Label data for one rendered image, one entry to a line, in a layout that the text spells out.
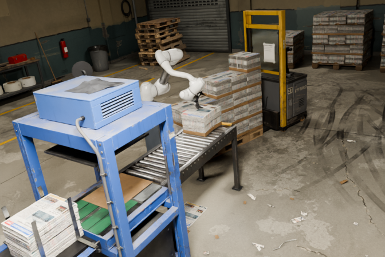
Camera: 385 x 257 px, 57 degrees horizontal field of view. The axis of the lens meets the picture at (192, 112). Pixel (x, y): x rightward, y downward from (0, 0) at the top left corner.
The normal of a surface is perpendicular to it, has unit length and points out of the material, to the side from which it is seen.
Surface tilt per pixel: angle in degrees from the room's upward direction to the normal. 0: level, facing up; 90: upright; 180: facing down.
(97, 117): 90
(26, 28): 90
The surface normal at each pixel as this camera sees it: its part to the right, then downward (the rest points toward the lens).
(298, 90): 0.61, 0.22
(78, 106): -0.55, 0.34
